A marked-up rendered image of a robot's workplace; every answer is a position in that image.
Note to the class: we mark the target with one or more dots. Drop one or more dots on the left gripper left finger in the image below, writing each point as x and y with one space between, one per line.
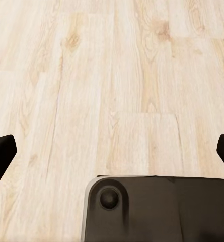
8 150

